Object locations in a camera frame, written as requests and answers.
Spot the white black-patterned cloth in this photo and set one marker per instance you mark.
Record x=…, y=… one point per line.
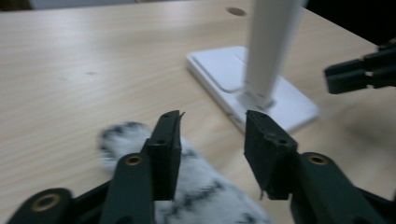
x=205, y=186

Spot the white desk lamp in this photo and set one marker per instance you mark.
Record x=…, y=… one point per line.
x=267, y=46

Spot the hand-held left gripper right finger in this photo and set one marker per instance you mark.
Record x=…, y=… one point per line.
x=271, y=155

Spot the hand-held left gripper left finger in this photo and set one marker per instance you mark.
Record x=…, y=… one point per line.
x=163, y=161

